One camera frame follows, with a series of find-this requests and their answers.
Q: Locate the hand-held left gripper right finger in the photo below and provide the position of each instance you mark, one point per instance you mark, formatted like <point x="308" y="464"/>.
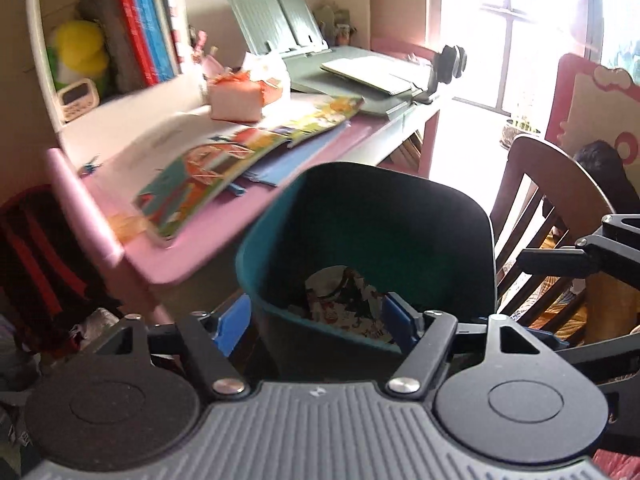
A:
<point x="400" y="320"/>

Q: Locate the pink cartoon board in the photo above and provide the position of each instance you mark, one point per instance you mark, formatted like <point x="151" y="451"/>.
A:
<point x="595" y="100"/>

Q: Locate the yellow crumpled wrapper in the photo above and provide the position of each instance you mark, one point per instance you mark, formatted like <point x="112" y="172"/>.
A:
<point x="125" y="225"/>

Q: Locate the potted plant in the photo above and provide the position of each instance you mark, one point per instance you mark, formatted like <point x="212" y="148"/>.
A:
<point x="520" y="132"/>

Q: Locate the light blue folder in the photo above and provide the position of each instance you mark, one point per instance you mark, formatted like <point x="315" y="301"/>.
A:
<point x="300" y="160"/>

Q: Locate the orange patterned cloth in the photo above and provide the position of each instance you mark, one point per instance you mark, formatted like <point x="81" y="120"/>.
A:
<point x="550" y="305"/>

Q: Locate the green desk organiser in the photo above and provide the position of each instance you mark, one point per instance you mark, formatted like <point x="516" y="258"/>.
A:
<point x="335" y="22"/>

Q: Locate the white shelf hutch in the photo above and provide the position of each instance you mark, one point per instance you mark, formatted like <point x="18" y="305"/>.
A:
<point x="37" y="35"/>

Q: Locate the colourful printed wrapper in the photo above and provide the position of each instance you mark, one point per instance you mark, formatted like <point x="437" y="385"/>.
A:
<point x="345" y="305"/>

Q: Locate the small blue clip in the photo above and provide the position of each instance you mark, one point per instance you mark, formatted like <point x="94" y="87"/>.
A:
<point x="92" y="166"/>

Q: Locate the pink tissue box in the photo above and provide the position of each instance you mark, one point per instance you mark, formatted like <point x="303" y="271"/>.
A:
<point x="235" y="102"/>

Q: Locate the window frame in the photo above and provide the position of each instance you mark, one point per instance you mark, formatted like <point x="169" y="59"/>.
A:
<point x="505" y="35"/>

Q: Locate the grey folders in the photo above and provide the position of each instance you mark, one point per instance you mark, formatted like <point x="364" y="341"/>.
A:
<point x="112" y="40"/>

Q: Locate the yellow plush toy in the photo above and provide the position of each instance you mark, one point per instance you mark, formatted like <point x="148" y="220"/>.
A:
<point x="80" y="55"/>

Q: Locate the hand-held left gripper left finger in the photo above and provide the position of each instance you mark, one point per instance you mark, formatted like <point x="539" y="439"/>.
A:
<point x="235" y="320"/>

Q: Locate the pencil cup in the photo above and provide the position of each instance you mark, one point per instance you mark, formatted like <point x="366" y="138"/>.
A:
<point x="200" y="50"/>

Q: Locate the open white notebook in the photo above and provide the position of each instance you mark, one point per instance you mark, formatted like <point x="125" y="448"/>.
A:
<point x="375" y="72"/>

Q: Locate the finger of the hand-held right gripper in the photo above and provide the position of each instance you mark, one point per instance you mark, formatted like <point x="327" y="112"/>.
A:
<point x="600" y="350"/>
<point x="550" y="261"/>

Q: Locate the pink desk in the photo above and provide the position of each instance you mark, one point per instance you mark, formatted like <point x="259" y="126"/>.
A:
<point x="215" y="240"/>

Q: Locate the colourful picture book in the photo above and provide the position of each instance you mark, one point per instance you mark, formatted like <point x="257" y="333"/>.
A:
<point x="200" y="175"/>

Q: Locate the wooden chair black seat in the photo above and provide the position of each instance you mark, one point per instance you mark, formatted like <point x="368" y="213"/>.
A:
<point x="540" y="160"/>

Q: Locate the white worksheet book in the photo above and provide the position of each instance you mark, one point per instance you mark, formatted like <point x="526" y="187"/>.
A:
<point x="150" y="145"/>

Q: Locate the red black backpack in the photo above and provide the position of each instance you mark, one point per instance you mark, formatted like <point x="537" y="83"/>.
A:
<point x="40" y="270"/>

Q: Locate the white timer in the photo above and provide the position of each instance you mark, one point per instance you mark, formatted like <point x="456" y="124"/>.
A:
<point x="75" y="100"/>

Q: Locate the row of red blue books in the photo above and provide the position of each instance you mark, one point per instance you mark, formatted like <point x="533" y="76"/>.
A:
<point x="145" y="20"/>

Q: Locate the green book stand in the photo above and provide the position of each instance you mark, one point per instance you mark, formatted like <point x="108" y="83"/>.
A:
<point x="275" y="20"/>

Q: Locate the dark jacket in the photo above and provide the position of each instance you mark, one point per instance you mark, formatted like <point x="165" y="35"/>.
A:
<point x="600" y="165"/>

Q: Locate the teal waste bin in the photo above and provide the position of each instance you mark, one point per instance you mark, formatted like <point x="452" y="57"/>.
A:
<point x="370" y="210"/>

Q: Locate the grey green tilting desk board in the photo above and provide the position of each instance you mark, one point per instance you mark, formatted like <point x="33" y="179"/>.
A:
<point x="320" y="72"/>

